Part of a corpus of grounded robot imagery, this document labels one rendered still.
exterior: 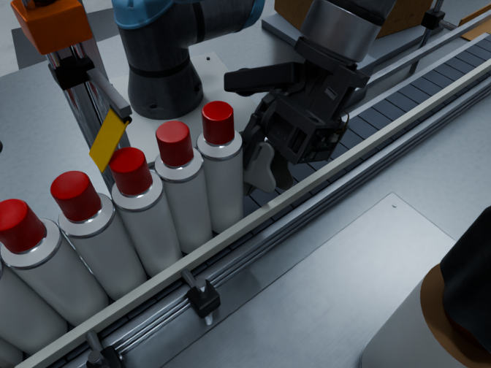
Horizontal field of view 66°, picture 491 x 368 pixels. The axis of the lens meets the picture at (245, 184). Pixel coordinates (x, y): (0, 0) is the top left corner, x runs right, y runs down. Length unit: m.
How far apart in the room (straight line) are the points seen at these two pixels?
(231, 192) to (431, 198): 0.37
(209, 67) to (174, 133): 0.53
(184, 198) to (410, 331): 0.25
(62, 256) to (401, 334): 0.30
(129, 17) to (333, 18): 0.37
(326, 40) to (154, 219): 0.25
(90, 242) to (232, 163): 0.16
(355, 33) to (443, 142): 0.45
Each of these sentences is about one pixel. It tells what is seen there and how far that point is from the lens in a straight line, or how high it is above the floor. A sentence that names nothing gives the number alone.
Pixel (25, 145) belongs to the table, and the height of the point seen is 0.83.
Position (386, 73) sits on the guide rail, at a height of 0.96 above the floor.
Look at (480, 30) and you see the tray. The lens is 1.20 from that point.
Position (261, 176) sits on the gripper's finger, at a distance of 0.47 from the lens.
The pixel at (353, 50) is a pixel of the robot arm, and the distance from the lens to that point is 0.41.
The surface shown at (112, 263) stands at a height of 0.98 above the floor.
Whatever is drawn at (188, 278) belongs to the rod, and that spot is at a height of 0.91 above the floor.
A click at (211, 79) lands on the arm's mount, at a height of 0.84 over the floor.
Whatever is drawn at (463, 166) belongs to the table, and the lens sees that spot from 0.78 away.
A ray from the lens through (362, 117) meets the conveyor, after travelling 0.73.
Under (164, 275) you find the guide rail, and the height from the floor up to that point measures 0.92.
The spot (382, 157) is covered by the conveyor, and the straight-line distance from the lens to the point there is 0.67.
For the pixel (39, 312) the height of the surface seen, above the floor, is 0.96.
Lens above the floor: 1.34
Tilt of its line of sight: 51 degrees down
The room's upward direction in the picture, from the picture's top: straight up
